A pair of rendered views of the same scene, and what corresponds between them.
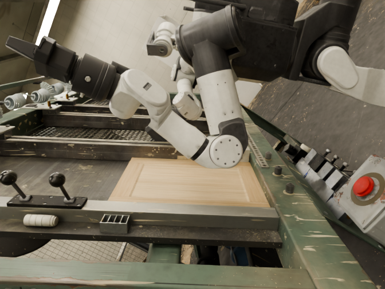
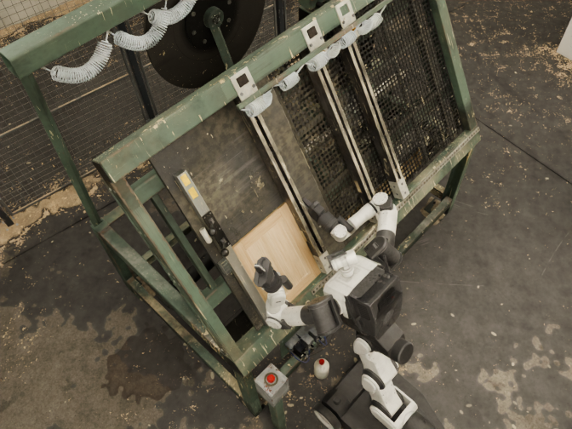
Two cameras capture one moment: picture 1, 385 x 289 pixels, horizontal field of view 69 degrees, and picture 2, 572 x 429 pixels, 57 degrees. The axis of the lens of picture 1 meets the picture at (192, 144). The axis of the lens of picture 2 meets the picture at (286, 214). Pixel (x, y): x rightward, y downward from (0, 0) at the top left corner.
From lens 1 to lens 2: 221 cm
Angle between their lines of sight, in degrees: 50
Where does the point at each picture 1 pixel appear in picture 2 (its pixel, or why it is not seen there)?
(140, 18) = not seen: outside the picture
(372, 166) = (281, 380)
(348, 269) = (250, 364)
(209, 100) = (291, 317)
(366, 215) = (260, 380)
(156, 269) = (211, 315)
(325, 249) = (256, 354)
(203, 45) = (311, 319)
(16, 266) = (182, 275)
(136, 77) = (278, 299)
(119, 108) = not seen: hidden behind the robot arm
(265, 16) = (362, 326)
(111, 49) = not seen: outside the picture
